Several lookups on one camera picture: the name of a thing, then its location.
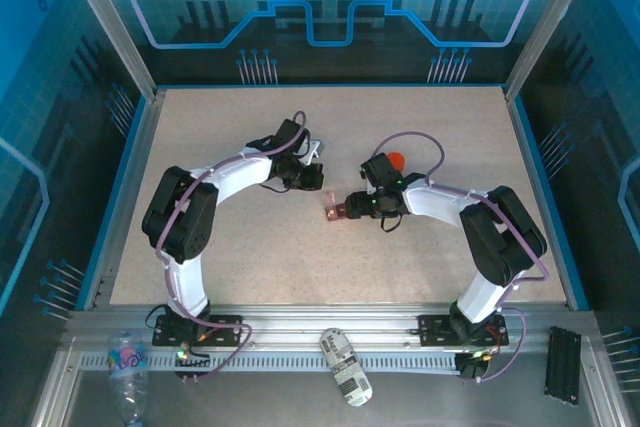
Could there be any red-brown weekly pill organizer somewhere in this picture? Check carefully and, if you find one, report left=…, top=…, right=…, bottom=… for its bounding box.
left=321, top=189, right=351, bottom=224

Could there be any grey labelled oval device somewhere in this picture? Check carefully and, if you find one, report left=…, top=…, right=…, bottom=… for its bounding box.
left=318, top=327, right=376, bottom=408

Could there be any black ribbed block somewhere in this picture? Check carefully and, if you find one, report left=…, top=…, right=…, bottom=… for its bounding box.
left=543, top=325, right=583, bottom=405

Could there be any clear plastic water bottle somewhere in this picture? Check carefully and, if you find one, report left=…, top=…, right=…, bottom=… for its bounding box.
left=106, top=330, right=150, bottom=427

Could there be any black left gripper cable loop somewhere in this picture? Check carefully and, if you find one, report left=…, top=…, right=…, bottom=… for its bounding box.
left=258, top=178, right=297, bottom=195

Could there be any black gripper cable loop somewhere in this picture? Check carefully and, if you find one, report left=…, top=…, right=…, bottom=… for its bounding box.
left=378, top=213, right=405, bottom=234
left=258, top=178, right=297, bottom=195

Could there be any black right gripper cable loop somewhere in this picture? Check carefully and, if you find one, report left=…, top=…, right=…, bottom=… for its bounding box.
left=378, top=213, right=405, bottom=234

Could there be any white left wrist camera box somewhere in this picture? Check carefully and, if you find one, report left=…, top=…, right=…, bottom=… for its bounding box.
left=298, top=140, right=324, bottom=167

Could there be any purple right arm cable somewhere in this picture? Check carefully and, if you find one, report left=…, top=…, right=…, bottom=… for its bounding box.
left=372, top=130, right=551, bottom=384

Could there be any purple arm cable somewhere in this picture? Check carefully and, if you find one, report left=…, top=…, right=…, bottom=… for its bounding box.
left=372, top=130, right=551, bottom=384
left=154, top=110, right=307, bottom=379

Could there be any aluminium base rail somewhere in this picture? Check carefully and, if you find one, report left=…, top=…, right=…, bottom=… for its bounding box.
left=59, top=301, right=601, bottom=351

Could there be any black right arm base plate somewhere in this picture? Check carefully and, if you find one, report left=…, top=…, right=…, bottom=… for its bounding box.
left=416, top=313, right=511, bottom=348

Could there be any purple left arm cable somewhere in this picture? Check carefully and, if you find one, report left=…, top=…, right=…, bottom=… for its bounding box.
left=154, top=110, right=307, bottom=379

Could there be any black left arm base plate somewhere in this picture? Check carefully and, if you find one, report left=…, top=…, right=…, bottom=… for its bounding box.
left=151, top=313, right=245, bottom=348

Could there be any slotted grey cable duct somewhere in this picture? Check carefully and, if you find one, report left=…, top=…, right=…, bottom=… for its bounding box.
left=78, top=349, right=464, bottom=373

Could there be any aluminium frame post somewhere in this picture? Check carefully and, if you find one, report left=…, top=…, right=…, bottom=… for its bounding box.
left=503, top=0, right=600, bottom=101
left=55, top=0, right=169, bottom=101

